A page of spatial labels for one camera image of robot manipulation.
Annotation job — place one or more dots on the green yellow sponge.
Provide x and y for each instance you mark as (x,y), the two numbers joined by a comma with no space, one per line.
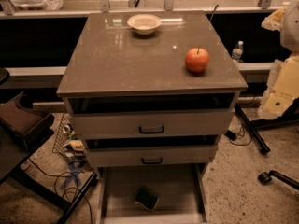
(146,199)

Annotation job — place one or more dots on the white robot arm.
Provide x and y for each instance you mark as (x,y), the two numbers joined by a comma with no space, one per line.
(285,20)

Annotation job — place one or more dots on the top grey drawer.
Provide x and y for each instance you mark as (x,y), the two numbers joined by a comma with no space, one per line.
(146,117)

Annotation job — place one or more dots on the grey drawer cabinet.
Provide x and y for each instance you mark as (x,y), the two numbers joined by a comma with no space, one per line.
(112,61)

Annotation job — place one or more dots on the middle grey drawer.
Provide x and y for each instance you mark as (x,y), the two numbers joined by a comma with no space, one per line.
(151,151)

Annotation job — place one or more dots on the bottom open grey drawer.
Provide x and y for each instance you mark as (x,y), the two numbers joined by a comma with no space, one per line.
(179,188)

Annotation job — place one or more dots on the clear water bottle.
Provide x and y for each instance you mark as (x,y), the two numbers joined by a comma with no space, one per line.
(237,51)

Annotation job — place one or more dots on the black table leg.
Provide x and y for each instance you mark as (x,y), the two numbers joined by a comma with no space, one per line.
(264,149)

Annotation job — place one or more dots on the red apple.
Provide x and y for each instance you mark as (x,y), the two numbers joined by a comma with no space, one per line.
(196,60)

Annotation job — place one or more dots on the black office chair caster leg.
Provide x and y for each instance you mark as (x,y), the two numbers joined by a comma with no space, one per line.
(266,177)

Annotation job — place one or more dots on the white bowl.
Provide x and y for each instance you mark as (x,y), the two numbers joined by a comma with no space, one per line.
(144,24)

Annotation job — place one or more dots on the blue tape strips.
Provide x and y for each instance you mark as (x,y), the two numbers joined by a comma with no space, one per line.
(75,169)

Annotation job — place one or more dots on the dark brown chair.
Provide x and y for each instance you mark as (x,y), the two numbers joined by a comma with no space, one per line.
(23,130)

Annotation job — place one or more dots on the wire mesh basket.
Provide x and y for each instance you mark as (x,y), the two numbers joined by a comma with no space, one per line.
(63,135)

